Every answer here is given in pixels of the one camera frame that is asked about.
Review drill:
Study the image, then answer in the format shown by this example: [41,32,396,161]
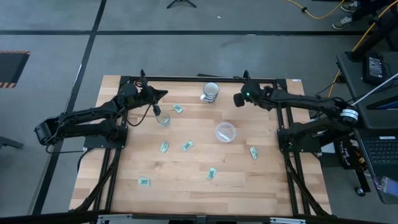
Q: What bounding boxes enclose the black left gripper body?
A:
[119,79,162,118]

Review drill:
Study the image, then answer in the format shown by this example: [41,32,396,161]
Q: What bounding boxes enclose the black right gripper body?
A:
[241,79,265,105]

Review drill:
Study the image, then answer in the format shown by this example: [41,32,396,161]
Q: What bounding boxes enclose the small clear glass jar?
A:
[156,111,171,127]

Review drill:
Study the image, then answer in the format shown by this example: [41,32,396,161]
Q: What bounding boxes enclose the blue white patterned mug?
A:
[200,82,220,104]

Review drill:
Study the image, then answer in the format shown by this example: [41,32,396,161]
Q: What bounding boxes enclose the clear round plastic container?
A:
[215,121,237,143]

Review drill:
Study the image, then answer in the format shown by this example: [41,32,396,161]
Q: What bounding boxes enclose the black tripod base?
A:
[166,0,197,9]

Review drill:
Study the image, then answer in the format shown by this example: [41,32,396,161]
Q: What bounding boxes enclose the black side table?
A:
[336,51,398,130]

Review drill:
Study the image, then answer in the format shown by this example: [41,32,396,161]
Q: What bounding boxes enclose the black printed tote bag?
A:
[334,138,368,170]

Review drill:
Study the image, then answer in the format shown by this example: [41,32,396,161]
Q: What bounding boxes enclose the person's shoe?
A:
[340,1,358,12]
[331,16,354,30]

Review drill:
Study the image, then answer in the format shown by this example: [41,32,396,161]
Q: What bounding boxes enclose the thin white rod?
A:
[351,73,398,106]

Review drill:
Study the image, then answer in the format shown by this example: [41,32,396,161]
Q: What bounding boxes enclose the black power adapter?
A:
[362,51,386,85]

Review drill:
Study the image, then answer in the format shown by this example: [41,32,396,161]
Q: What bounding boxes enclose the hazard striped floor mat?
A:
[0,50,31,89]

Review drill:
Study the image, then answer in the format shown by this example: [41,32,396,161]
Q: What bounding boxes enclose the black stand leg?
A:
[346,12,398,62]

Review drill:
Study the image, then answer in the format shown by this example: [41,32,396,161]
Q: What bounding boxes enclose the black chair leg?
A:
[0,136,24,149]

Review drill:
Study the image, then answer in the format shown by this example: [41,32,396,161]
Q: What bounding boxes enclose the black laptop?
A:
[354,127,398,205]

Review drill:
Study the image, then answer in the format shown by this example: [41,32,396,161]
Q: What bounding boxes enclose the person's leg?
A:
[351,0,389,21]

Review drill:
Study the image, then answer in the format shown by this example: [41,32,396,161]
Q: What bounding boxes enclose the clear plastic badge holder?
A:
[374,175,398,198]

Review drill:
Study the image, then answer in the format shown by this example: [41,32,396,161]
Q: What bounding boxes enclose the black aluminium table frame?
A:
[70,70,332,218]

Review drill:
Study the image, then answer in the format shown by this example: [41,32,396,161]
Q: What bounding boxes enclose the yellow floor cable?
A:
[284,0,346,20]
[328,0,398,98]

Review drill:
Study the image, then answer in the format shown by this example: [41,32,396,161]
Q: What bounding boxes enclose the black camera mount rail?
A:
[0,211,398,224]

